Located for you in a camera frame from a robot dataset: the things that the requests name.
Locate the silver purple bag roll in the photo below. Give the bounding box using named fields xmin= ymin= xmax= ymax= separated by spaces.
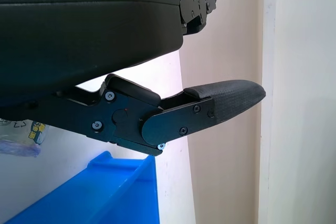
xmin=0 ymin=118 xmax=50 ymax=158

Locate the blue plastic tray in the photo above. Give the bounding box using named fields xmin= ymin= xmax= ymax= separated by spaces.
xmin=5 ymin=151 xmax=160 ymax=224

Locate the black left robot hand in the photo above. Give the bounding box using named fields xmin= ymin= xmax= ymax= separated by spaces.
xmin=0 ymin=0 xmax=266 ymax=157

